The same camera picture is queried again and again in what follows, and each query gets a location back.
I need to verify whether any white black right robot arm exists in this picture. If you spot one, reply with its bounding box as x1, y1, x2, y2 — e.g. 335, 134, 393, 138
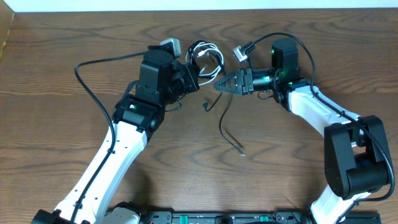
214, 34, 396, 223

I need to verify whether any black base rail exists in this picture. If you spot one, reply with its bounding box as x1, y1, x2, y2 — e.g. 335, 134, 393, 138
105, 210, 382, 224

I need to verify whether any white usb cable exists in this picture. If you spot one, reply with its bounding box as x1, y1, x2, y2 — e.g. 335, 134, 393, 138
185, 42, 225, 86

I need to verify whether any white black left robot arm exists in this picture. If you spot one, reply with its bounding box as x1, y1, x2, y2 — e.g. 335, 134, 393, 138
32, 46, 199, 223

